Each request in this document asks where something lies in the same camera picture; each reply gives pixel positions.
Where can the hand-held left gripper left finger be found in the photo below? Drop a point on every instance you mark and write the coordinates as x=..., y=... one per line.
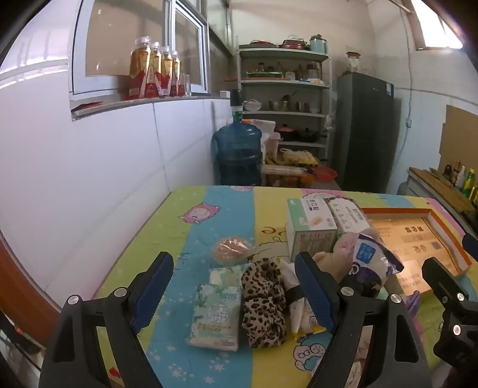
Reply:
x=153, y=294

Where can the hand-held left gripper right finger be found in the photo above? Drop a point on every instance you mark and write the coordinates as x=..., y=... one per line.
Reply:
x=315, y=294

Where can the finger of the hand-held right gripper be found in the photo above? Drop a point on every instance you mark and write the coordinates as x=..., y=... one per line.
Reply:
x=438, y=279
x=471, y=246

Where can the beige plush bear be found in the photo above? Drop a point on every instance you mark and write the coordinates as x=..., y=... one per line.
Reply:
x=328, y=265

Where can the orange rimmed cardboard tray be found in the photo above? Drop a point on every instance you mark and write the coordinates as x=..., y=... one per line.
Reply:
x=410, y=242

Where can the leopard print cloth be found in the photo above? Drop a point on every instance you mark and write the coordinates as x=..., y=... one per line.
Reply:
x=261, y=306

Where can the green floral tissue pack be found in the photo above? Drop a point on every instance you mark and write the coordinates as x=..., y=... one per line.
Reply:
x=224, y=274
x=214, y=317

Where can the white purple cartoon plastic bag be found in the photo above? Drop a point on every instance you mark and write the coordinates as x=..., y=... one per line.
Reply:
x=368, y=253

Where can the plastic round bun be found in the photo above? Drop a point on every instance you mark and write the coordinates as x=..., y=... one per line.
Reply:
x=231, y=250

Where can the wooden cutting board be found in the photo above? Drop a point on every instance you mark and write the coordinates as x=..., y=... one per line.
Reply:
x=440, y=188

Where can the row of condiment bottles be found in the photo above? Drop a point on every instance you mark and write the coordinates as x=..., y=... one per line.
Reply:
x=465, y=179

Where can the white and green carton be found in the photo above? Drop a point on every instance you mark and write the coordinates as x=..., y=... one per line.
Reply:
x=310, y=224

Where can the floral tissue box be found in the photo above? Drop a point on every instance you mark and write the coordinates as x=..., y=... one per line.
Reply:
x=349, y=216

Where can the cardboard sheet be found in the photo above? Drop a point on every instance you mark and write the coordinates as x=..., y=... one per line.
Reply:
x=459, y=138

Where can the red plastic bowl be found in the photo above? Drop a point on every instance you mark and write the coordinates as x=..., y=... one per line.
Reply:
x=325, y=173

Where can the flat box of chopsticks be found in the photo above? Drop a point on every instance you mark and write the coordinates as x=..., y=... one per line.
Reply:
x=285, y=170

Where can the bagged egg tray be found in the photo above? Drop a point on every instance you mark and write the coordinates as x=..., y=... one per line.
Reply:
x=298, y=157

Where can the bunch of bananas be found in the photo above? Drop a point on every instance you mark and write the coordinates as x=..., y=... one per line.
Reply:
x=272, y=159

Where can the pale pink plastic bin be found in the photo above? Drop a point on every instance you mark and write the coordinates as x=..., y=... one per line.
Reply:
x=273, y=145

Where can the dark refrigerator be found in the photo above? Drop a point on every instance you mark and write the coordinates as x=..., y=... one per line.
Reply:
x=362, y=130

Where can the black wok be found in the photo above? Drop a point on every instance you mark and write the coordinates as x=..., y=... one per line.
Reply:
x=310, y=135

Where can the red cooking pot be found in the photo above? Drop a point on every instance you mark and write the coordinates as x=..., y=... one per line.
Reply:
x=285, y=132

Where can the blue water jug with pump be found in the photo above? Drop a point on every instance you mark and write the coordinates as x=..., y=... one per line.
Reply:
x=235, y=149

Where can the white rice sack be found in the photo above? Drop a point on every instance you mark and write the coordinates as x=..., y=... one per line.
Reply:
x=257, y=128

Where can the white bowl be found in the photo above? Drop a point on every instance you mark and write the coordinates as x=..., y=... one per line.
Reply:
x=252, y=106

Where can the clear drinking glass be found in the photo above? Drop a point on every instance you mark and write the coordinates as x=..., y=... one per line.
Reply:
x=187, y=85

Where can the grey metal shelf rack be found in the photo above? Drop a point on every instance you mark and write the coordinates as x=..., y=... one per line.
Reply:
x=283, y=84

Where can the glass jar with red lid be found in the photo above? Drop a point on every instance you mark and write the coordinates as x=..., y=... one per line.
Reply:
x=353, y=63

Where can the orange drink bottle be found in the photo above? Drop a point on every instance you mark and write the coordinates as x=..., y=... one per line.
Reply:
x=166, y=71
x=140, y=71
x=156, y=71
x=177, y=74

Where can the high slanted window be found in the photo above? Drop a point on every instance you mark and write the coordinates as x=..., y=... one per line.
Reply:
x=433, y=26

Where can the green tray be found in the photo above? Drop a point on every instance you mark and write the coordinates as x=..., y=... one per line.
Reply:
x=263, y=74

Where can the teal canister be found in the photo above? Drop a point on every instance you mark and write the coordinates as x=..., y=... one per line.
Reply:
x=318, y=44

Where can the red pan with lid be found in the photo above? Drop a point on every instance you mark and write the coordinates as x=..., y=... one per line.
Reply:
x=295, y=44

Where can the sliding window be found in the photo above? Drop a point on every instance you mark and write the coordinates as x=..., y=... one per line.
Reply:
x=112, y=37

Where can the brown wooden frame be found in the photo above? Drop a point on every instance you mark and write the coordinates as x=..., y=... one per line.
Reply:
x=22, y=276

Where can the wall socket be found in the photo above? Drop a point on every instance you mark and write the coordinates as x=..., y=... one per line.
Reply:
x=409, y=123

